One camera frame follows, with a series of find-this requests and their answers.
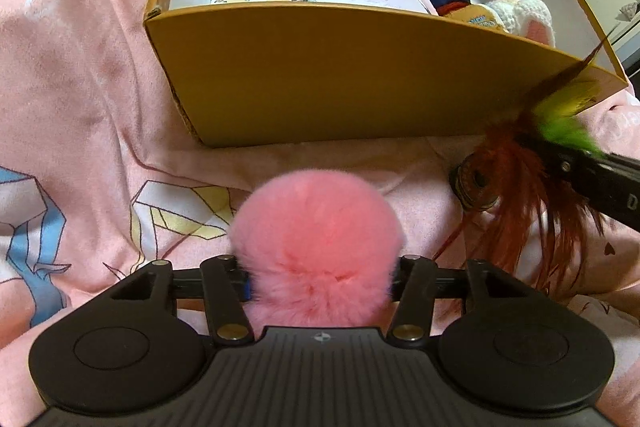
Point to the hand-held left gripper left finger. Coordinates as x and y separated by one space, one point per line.
246 287

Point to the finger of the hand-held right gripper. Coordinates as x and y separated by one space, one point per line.
610 187

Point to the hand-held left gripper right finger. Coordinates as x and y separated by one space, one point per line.
412 274

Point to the pink fluffy pompom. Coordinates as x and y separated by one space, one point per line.
315 237

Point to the feather cat toy with bell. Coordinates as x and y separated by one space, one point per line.
510 172

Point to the orange cardboard box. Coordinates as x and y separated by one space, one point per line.
325 77

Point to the white crochet bunny toy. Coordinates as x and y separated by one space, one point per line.
525 17

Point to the pink printed blanket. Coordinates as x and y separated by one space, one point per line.
85 107

